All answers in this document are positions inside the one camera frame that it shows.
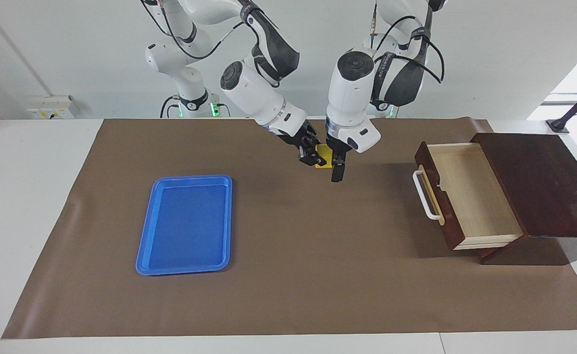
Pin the dark wooden drawer cabinet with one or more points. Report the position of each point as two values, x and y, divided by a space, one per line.
539 182

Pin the white wall outlet box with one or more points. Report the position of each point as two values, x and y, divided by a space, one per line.
49 108

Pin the brown paper table mat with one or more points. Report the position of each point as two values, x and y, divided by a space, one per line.
293 270

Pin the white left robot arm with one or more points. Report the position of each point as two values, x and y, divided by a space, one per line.
352 88

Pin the black angled stand pole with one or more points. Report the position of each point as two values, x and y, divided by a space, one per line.
576 105

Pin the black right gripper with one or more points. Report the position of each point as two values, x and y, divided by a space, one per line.
295 135

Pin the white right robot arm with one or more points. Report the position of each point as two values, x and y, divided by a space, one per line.
254 93

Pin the yellow cube block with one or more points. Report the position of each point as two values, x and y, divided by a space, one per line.
323 149

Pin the blue plastic tray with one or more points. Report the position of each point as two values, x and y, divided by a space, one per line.
187 226

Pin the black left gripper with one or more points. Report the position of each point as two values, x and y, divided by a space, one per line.
338 147

